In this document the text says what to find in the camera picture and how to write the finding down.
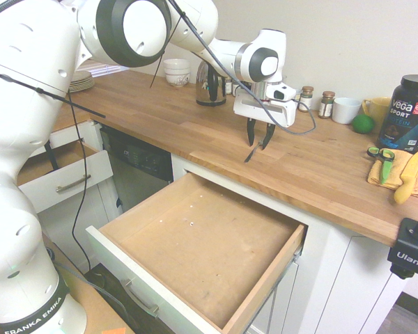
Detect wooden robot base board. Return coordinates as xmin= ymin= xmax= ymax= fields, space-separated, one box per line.
xmin=41 ymin=232 xmax=137 ymax=334

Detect slim copper-lid spice jar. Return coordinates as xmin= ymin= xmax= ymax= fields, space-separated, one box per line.
xmin=318 ymin=90 xmax=336 ymax=120

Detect yellow folded cloth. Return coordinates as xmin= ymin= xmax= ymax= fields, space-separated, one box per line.
xmin=366 ymin=148 xmax=418 ymax=200

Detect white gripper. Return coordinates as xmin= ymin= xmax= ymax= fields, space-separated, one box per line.
xmin=233 ymin=89 xmax=297 ymax=151

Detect black Vega protein tub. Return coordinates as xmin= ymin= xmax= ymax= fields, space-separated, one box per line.
xmin=378 ymin=74 xmax=418 ymax=154

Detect plain white cup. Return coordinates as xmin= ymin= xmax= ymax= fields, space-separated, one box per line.
xmin=332 ymin=97 xmax=362 ymax=125

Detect grey braided camera cable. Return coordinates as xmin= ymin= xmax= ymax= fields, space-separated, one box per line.
xmin=250 ymin=81 xmax=317 ymax=136

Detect white kitchen cabinet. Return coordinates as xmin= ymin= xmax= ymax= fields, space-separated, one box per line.
xmin=31 ymin=120 xmax=415 ymax=334

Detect green lime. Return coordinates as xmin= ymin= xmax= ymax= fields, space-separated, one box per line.
xmin=351 ymin=114 xmax=376 ymax=134

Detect small open white drawer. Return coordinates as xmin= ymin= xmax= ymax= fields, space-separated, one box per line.
xmin=17 ymin=138 xmax=114 ymax=213

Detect beige plate stack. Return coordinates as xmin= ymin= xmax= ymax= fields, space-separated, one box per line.
xmin=68 ymin=71 xmax=95 ymax=93

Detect silver metal fork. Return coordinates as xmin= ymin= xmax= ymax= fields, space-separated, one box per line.
xmin=243 ymin=141 xmax=265 ymax=164

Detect silver large drawer handle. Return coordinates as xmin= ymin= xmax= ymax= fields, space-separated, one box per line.
xmin=121 ymin=280 xmax=160 ymax=318

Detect black clamp camera stand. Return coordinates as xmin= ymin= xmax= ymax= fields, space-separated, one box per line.
xmin=386 ymin=205 xmax=418 ymax=279

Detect black bag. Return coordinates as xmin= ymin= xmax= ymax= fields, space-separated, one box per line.
xmin=83 ymin=264 xmax=182 ymax=334

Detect yellow sheathed knife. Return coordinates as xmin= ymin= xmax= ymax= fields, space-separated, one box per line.
xmin=393 ymin=150 xmax=418 ymax=205

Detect green handled scissors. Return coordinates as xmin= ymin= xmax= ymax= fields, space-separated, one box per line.
xmin=366 ymin=146 xmax=395 ymax=185

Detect plain white bowl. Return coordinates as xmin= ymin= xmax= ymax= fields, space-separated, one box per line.
xmin=162 ymin=58 xmax=191 ymax=76

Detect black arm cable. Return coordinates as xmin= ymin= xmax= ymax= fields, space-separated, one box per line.
xmin=0 ymin=0 xmax=238 ymax=276

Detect yellow ceramic mug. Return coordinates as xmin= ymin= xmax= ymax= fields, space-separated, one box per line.
xmin=360 ymin=97 xmax=393 ymax=127

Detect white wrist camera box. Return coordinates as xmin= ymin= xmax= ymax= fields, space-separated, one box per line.
xmin=265 ymin=83 xmax=297 ymax=102

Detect chrome electric kettle black handle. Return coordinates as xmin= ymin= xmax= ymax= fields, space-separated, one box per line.
xmin=194 ymin=61 xmax=228 ymax=107

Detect wide copper-lid spice jar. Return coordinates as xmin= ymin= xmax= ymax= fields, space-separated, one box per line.
xmin=298 ymin=86 xmax=315 ymax=113

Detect white bowl with pattern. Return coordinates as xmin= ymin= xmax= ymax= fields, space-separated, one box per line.
xmin=165 ymin=71 xmax=190 ymax=88

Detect black front dishwasher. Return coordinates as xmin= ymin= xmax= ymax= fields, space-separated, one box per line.
xmin=99 ymin=125 xmax=175 ymax=213

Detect large open wooden drawer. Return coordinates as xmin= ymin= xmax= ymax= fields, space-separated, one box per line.
xmin=86 ymin=172 xmax=309 ymax=334

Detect silver small drawer handle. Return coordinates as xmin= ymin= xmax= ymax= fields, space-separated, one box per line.
xmin=55 ymin=173 xmax=92 ymax=194

